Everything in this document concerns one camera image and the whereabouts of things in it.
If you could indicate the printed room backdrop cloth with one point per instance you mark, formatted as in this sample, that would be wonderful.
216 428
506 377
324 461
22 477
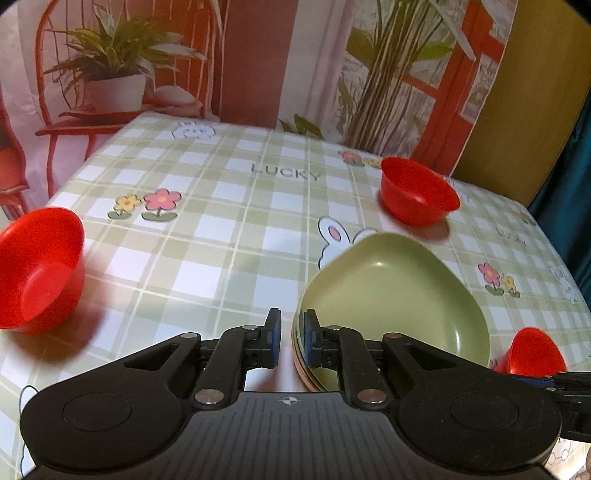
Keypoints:
277 55

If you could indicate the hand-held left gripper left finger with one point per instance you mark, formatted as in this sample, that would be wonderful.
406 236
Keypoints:
275 339

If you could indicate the green checked tablecloth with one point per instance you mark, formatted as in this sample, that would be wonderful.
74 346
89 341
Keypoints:
231 230

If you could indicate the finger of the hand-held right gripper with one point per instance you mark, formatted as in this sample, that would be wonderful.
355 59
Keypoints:
568 381

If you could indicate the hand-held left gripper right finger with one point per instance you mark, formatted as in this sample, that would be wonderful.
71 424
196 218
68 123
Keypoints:
313 341

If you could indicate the red plastic bowl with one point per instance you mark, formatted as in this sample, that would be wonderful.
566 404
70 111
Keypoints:
37 277
531 355
415 194

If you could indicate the wooden panel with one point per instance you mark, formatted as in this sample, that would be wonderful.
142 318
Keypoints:
521 115

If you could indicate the teal curtain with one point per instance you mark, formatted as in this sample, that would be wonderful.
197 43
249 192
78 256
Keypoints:
572 207

